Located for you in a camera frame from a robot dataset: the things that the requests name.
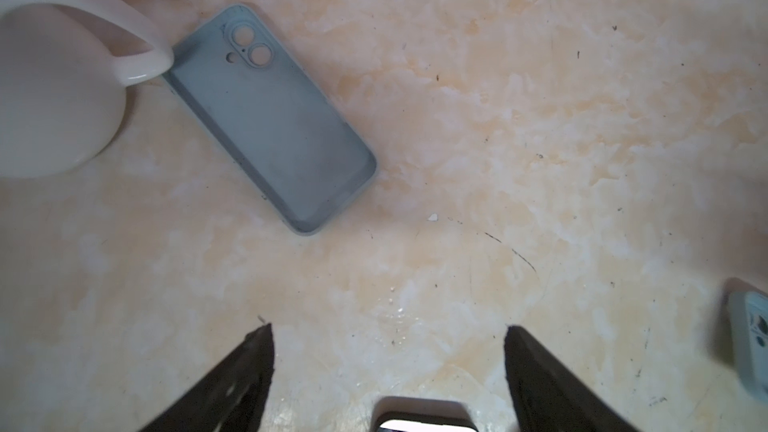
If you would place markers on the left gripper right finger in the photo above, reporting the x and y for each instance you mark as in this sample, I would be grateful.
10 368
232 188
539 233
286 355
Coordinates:
546 395

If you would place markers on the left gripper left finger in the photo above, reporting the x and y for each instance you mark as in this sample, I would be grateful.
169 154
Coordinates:
230 397

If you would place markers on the black phone centre left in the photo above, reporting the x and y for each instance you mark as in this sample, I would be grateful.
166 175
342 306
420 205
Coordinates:
408 422

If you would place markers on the light blue cased phone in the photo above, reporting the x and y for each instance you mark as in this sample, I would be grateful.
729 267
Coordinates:
748 321

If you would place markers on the blue case near mug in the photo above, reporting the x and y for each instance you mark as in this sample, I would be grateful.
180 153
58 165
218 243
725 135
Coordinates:
272 119

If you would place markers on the white ceramic mug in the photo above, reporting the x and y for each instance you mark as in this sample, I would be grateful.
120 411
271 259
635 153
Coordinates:
63 94

